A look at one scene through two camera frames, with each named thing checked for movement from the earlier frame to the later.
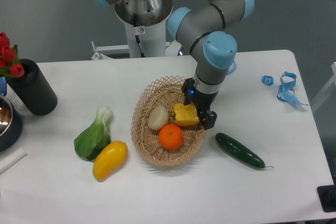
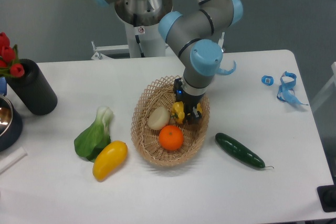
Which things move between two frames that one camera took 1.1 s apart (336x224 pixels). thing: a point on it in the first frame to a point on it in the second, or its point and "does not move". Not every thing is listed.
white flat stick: (7, 162) does not move
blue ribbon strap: (288, 80) does not move
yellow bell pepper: (185, 115) does not move
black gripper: (202, 102) to (190, 102)
